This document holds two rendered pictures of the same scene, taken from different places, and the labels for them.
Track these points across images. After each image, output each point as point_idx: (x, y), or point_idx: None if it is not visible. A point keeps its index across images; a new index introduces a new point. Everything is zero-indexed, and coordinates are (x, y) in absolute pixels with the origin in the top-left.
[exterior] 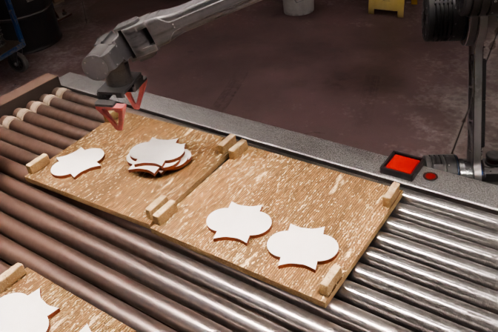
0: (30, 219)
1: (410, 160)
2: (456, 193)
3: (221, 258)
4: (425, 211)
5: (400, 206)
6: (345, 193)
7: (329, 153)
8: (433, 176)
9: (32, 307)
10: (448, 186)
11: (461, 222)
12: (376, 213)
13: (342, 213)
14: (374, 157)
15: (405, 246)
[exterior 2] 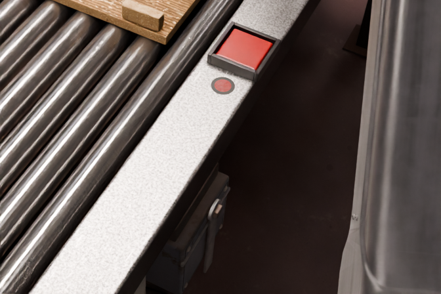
0: None
1: (254, 58)
2: (174, 109)
3: None
4: (127, 65)
5: (140, 41)
6: None
7: None
8: (223, 88)
9: None
10: (195, 104)
11: (98, 100)
12: (111, 4)
13: None
14: (274, 26)
15: (54, 38)
